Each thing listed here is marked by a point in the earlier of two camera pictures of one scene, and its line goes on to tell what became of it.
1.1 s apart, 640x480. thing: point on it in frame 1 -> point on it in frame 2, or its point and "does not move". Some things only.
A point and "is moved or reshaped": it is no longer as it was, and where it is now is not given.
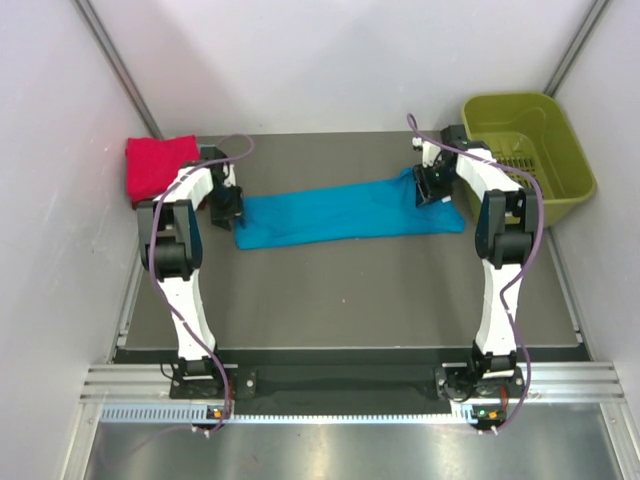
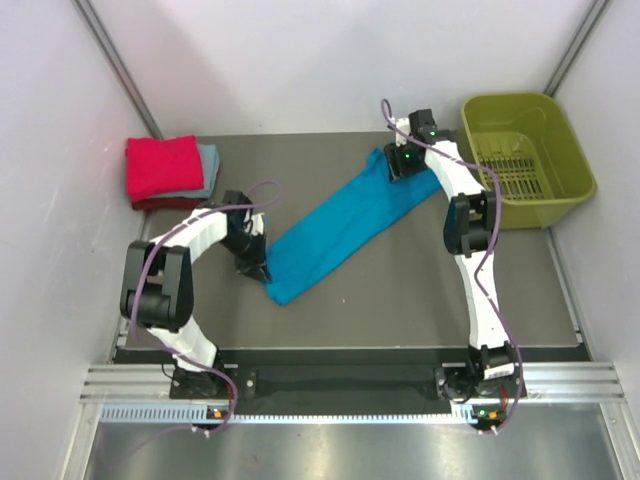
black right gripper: x=425 y=193 -> x=391 y=152
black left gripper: x=220 y=217 -> x=255 y=266
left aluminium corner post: x=87 y=10 does not move
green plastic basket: x=532 y=131 does not move
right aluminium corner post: x=576 y=47 does not move
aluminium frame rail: x=552 y=383 does not move
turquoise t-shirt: x=379 y=210 is moved or reshaped
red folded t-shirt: x=152 y=162 does not move
